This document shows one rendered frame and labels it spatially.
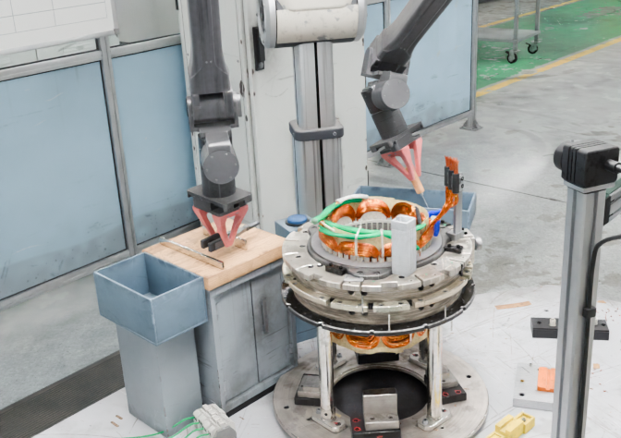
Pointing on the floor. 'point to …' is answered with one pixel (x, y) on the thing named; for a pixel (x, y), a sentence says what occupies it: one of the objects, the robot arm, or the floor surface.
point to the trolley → (514, 18)
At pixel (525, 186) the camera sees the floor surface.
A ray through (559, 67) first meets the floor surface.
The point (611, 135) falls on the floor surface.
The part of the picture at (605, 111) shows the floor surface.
